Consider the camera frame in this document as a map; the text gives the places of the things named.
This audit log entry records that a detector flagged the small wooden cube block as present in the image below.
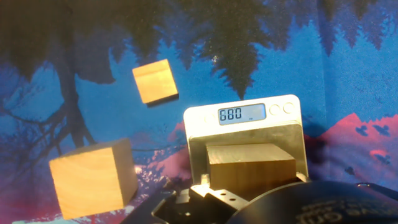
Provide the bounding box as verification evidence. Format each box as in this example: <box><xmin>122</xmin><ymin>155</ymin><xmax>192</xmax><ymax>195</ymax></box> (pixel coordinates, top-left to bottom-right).
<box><xmin>132</xmin><ymin>58</ymin><xmax>180</xmax><ymax>105</ymax></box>

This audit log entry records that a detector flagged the blue black landscape print cloth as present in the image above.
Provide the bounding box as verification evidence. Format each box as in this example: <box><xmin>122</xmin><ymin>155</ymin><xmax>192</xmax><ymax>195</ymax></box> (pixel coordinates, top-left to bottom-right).
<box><xmin>0</xmin><ymin>0</ymin><xmax>398</xmax><ymax>224</ymax></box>

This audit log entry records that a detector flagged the silver digital pocket scale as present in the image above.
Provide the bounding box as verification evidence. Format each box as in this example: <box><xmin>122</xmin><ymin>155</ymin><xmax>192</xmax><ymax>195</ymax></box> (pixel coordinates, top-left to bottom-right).
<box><xmin>183</xmin><ymin>94</ymin><xmax>309</xmax><ymax>187</ymax></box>

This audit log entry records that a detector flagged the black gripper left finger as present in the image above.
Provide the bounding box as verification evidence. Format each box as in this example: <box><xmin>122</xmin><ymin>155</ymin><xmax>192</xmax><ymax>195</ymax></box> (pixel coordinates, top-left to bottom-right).
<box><xmin>151</xmin><ymin>173</ymin><xmax>249</xmax><ymax>224</ymax></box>

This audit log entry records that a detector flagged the large wooden cube block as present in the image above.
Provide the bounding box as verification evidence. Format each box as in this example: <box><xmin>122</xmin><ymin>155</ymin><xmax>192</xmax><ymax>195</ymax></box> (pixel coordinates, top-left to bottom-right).
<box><xmin>49</xmin><ymin>138</ymin><xmax>139</xmax><ymax>220</ymax></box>

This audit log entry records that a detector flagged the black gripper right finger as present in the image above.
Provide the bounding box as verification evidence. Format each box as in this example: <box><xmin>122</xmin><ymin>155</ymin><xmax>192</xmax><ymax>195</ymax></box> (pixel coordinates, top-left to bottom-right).
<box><xmin>295</xmin><ymin>171</ymin><xmax>311</xmax><ymax>184</ymax></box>

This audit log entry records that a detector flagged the medium wooden cube block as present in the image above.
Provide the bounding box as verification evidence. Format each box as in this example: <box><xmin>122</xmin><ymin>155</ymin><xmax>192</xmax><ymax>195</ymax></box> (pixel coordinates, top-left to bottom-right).
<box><xmin>206</xmin><ymin>142</ymin><xmax>297</xmax><ymax>200</ymax></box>

